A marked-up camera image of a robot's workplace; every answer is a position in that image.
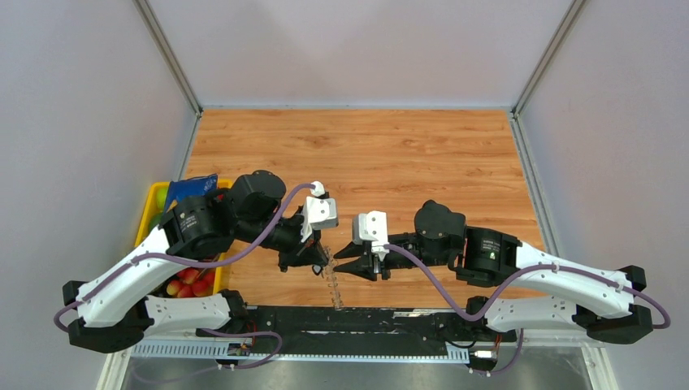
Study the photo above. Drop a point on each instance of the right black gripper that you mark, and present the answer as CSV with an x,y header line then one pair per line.
x,y
367,266

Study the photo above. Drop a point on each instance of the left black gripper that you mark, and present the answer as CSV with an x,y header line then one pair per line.
x,y
307,253

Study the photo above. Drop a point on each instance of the large metal keyring with clips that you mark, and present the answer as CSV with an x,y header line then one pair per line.
x,y
330,276

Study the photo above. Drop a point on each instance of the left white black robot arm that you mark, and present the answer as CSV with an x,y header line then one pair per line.
x,y
120,308

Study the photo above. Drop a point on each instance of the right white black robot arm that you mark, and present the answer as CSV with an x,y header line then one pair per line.
x,y
531,289

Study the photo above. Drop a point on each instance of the red fruit pile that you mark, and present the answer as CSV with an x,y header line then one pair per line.
x,y
195,229

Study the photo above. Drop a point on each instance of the blue chips bag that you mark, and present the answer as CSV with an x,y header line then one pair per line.
x,y
178,190

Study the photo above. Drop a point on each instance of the green apple lower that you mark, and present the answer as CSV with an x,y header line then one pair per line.
x,y
154,221

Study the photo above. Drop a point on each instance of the green apple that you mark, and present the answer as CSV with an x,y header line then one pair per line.
x,y
160,197
154,221

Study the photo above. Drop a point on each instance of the green apple upper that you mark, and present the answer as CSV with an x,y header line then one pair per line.
x,y
160,197

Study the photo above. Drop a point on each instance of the yellow plastic tray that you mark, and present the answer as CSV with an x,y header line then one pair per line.
x,y
145,215

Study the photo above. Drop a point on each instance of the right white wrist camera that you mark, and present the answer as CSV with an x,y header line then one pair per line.
x,y
372,227

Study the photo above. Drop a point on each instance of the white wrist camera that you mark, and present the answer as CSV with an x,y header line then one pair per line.
x,y
372,227
319,212

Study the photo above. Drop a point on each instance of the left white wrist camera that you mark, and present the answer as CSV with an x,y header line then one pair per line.
x,y
319,212

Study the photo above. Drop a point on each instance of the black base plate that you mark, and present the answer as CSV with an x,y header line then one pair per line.
x,y
356,331

